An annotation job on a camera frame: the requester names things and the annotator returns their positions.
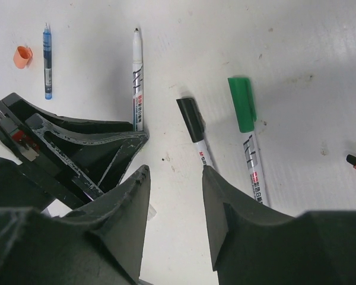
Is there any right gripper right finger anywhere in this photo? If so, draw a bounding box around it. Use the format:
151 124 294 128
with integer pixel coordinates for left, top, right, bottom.
202 166 356 284

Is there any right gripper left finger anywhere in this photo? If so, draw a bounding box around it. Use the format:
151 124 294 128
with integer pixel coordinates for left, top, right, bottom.
0 165 151 284

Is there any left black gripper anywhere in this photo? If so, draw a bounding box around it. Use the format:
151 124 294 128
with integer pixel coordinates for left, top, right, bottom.
0 93 148 208

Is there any white green end pen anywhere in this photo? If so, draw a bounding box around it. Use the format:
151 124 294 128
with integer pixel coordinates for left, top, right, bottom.
241 131 271 207

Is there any black pen cap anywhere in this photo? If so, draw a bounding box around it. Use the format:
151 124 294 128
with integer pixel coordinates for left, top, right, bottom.
176 97 204 143

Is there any white black end pen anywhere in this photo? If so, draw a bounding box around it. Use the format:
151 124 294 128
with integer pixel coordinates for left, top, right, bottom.
194 139 218 170

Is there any clear pen cap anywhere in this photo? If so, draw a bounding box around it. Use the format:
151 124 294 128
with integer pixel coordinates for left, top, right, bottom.
147 204 157 221

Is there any orange pen cap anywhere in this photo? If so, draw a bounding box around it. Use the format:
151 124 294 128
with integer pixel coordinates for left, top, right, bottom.
13 46 33 69

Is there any dark blue barrel pen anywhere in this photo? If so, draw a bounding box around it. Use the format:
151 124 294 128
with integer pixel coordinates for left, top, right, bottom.
43 23 52 100

